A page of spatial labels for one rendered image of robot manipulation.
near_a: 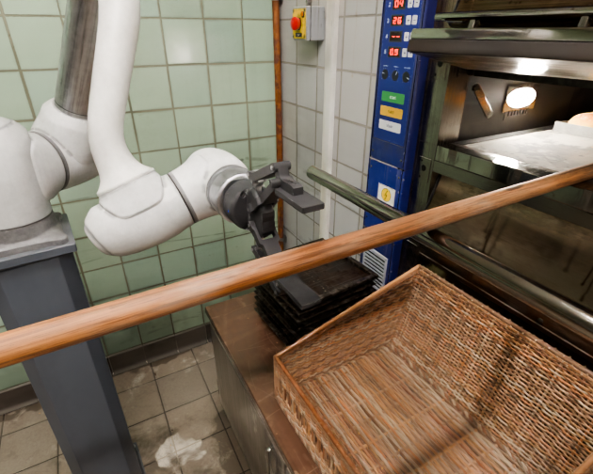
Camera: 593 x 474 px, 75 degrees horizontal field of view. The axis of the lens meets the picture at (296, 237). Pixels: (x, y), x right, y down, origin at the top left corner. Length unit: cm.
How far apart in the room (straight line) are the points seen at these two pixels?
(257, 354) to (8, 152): 80
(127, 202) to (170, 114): 100
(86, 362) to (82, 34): 81
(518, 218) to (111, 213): 83
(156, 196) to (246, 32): 114
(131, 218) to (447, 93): 77
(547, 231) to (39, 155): 111
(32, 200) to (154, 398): 117
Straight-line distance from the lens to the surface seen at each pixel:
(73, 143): 109
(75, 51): 103
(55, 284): 110
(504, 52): 79
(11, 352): 43
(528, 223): 99
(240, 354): 123
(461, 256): 58
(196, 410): 187
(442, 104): 107
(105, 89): 72
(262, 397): 112
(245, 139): 176
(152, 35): 162
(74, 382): 128
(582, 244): 95
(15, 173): 101
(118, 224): 69
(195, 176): 69
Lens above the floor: 144
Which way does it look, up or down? 28 degrees down
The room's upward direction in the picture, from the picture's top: straight up
